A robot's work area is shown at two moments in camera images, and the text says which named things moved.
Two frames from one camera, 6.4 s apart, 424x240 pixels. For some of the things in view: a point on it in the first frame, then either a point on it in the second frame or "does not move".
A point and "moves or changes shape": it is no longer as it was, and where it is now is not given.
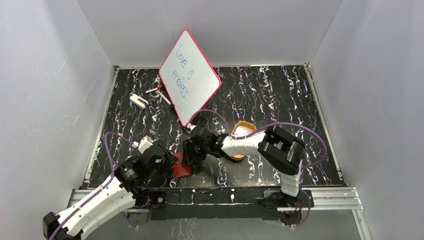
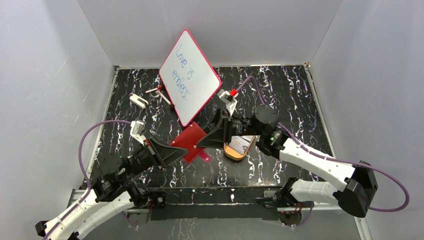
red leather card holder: (180, 170) moves or changes shape
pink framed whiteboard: (188, 77) does not move
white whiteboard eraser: (138, 101) does not move
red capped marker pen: (158, 88) does not move
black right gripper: (189, 157) to (220, 132)
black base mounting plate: (169, 203) does not move
